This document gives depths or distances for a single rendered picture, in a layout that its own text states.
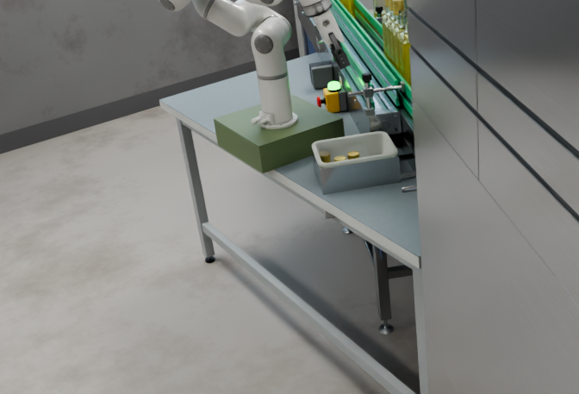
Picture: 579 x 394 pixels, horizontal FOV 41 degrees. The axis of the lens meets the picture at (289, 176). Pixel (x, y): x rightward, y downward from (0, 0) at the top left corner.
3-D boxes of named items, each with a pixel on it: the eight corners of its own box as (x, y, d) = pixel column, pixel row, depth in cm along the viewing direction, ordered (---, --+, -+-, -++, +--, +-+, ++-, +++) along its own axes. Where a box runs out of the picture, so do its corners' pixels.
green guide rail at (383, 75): (399, 105, 229) (398, 80, 225) (396, 106, 229) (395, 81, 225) (315, -10, 387) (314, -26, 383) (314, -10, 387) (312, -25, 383)
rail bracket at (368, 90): (407, 110, 225) (404, 69, 219) (351, 119, 224) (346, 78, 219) (404, 107, 227) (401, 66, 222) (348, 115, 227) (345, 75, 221)
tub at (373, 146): (401, 181, 213) (400, 152, 209) (322, 193, 212) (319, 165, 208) (387, 156, 229) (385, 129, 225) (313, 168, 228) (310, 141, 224)
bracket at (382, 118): (402, 134, 228) (401, 111, 225) (370, 138, 227) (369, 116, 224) (399, 129, 231) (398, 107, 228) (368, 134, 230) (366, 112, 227)
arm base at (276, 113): (269, 135, 232) (263, 87, 225) (242, 126, 241) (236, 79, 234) (306, 119, 241) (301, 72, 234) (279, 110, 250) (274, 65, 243)
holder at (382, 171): (420, 178, 214) (419, 153, 210) (322, 195, 212) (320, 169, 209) (404, 155, 229) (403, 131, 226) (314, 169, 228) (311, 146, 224)
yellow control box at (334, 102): (347, 111, 267) (345, 91, 264) (326, 115, 267) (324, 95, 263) (344, 105, 273) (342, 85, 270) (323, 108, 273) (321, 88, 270)
